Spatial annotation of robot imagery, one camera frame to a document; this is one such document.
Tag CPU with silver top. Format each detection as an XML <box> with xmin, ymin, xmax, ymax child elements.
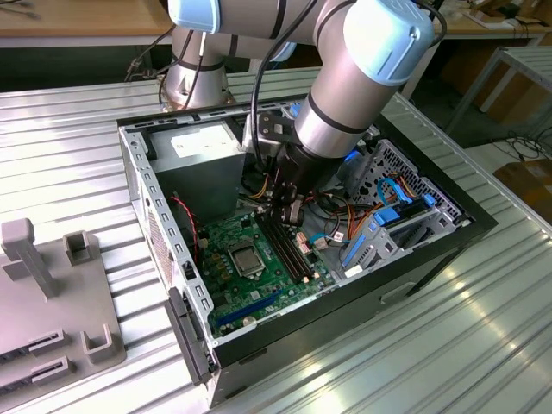
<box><xmin>232</xmin><ymin>248</ymin><xmax>260</xmax><ymax>275</ymax></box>

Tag metal socket cover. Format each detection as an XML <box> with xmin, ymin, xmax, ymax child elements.
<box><xmin>227</xmin><ymin>243</ymin><xmax>265</xmax><ymax>279</ymax></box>

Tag CPU socket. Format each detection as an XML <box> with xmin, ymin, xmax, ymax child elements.
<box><xmin>226</xmin><ymin>242</ymin><xmax>267</xmax><ymax>280</ymax></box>

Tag black RAM slot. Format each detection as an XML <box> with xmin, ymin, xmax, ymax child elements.
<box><xmin>254</xmin><ymin>214</ymin><xmax>303</xmax><ymax>285</ymax></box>
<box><xmin>275</xmin><ymin>222</ymin><xmax>316</xmax><ymax>279</ymax></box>

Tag grey metal disk bay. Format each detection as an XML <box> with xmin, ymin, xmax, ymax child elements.
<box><xmin>335</xmin><ymin>205</ymin><xmax>461</xmax><ymax>284</ymax></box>

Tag grey power supply unit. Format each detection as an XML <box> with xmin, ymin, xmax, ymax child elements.
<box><xmin>146</xmin><ymin>120</ymin><xmax>248</xmax><ymax>222</ymax></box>

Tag black hard disk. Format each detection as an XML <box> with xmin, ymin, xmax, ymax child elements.
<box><xmin>396</xmin><ymin>198</ymin><xmax>434</xmax><ymax>221</ymax></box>

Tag green motherboard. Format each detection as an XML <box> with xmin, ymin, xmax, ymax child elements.
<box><xmin>196</xmin><ymin>201</ymin><xmax>342</xmax><ymax>341</ymax></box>

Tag blue expansion slot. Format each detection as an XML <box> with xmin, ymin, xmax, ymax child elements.
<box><xmin>214</xmin><ymin>287</ymin><xmax>285</xmax><ymax>329</ymax></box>

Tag black PC case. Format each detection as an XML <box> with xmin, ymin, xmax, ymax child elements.
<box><xmin>116</xmin><ymin>87</ymin><xmax>500</xmax><ymax>409</ymax></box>

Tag brown cardboard box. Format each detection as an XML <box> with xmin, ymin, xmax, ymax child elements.
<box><xmin>492</xmin><ymin>158</ymin><xmax>552</xmax><ymax>220</ymax></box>
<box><xmin>477</xmin><ymin>60</ymin><xmax>547</xmax><ymax>126</ymax></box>

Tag brown cardboard tray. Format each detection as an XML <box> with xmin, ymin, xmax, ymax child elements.
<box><xmin>461</xmin><ymin>0</ymin><xmax>540</xmax><ymax>30</ymax></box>

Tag grey metal slat table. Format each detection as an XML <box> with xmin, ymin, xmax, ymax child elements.
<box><xmin>446</xmin><ymin>45</ymin><xmax>552</xmax><ymax>146</ymax></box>

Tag long wooden desk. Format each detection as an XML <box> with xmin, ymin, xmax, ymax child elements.
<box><xmin>0</xmin><ymin>0</ymin><xmax>552</xmax><ymax>101</ymax></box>

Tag grey parts rack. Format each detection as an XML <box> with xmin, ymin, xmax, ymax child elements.
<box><xmin>0</xmin><ymin>217</ymin><xmax>129</xmax><ymax>400</ymax></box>

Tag orange yellow power wires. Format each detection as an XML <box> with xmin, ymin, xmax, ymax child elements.
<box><xmin>248</xmin><ymin>174</ymin><xmax>277</xmax><ymax>204</ymax></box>

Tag black camera bracket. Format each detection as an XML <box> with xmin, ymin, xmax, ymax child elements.
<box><xmin>257</xmin><ymin>110</ymin><xmax>298</xmax><ymax>146</ymax></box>

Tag red orange power wires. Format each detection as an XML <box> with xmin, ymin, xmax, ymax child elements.
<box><xmin>323</xmin><ymin>201</ymin><xmax>377</xmax><ymax>248</ymax></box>

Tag blue data wire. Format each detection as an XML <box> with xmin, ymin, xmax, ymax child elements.
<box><xmin>375</xmin><ymin>175</ymin><xmax>411</xmax><ymax>207</ymax></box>

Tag thick black cable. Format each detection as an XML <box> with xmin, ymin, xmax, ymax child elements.
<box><xmin>251</xmin><ymin>38</ymin><xmax>303</xmax><ymax>169</ymax></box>

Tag blue plastic bay rail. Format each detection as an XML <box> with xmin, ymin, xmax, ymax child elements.
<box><xmin>342</xmin><ymin>223</ymin><xmax>375</xmax><ymax>272</ymax></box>

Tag orange data wire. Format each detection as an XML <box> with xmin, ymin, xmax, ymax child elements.
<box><xmin>396</xmin><ymin>172</ymin><xmax>423</xmax><ymax>200</ymax></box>

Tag red black fan wire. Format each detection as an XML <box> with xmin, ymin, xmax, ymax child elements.
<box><xmin>170</xmin><ymin>194</ymin><xmax>204</xmax><ymax>265</ymax></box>

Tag grey braided cable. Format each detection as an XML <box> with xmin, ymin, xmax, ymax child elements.
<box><xmin>124</xmin><ymin>23</ymin><xmax>174</xmax><ymax>82</ymax></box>

